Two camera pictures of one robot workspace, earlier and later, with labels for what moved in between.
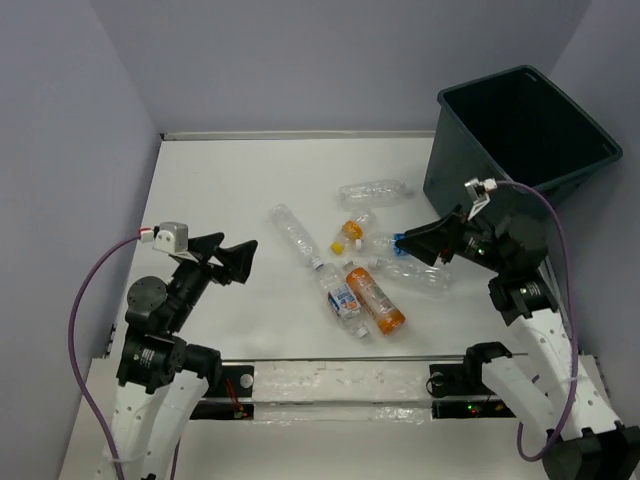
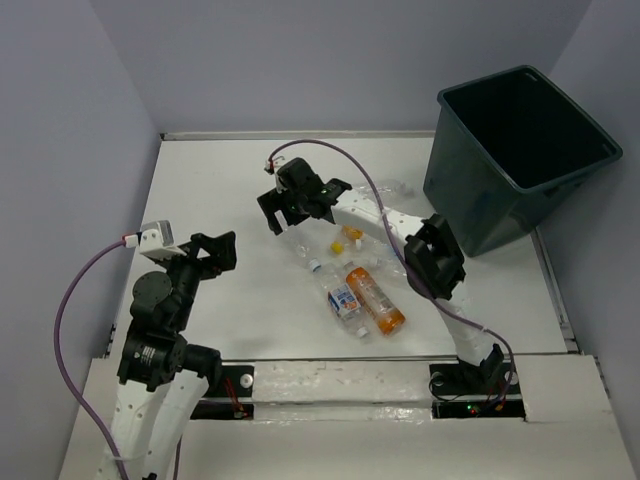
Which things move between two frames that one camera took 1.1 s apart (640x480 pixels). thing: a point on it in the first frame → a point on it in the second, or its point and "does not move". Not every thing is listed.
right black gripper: (439, 238) → (272, 202)
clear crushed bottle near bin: (372, 193) does not move
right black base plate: (449, 380) does not move
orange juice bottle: (385, 314) does not move
